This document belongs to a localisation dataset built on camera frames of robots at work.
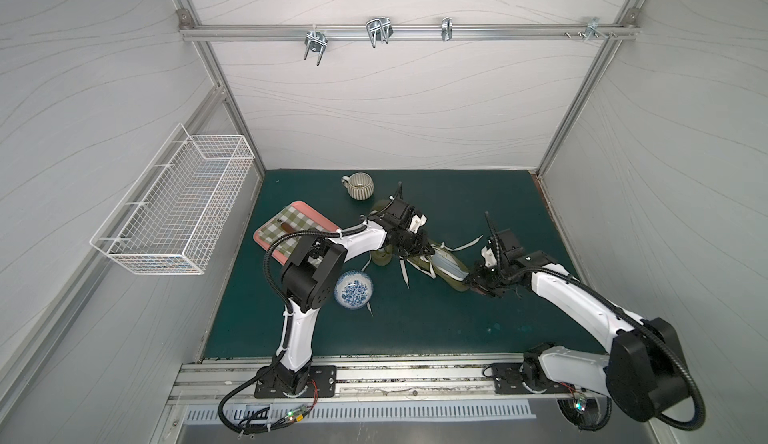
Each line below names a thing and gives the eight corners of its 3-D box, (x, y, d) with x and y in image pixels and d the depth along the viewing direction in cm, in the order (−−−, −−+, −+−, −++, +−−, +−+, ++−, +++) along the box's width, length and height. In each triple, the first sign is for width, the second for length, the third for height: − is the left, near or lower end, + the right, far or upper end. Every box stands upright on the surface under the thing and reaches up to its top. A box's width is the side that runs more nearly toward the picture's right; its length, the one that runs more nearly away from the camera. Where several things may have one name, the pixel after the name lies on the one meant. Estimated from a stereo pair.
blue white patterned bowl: (334, 309, 87) (332, 304, 83) (338, 276, 93) (336, 270, 90) (372, 309, 87) (371, 304, 83) (374, 276, 93) (373, 270, 90)
